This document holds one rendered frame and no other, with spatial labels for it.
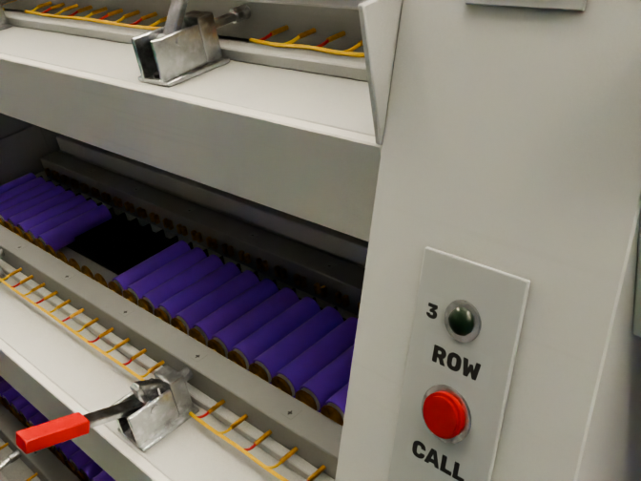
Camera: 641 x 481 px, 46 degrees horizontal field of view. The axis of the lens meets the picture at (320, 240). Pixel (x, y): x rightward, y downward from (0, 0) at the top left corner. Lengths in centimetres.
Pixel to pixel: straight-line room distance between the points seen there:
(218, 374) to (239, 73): 17
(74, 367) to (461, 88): 36
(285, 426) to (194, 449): 6
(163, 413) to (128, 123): 16
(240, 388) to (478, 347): 20
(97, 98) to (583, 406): 30
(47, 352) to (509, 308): 38
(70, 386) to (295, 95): 27
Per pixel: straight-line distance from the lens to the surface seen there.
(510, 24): 24
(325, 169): 30
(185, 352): 47
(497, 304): 25
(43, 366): 54
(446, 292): 26
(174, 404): 45
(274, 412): 41
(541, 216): 24
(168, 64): 39
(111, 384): 50
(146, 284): 55
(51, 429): 42
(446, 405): 26
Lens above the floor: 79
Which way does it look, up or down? 14 degrees down
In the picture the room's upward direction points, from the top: 7 degrees clockwise
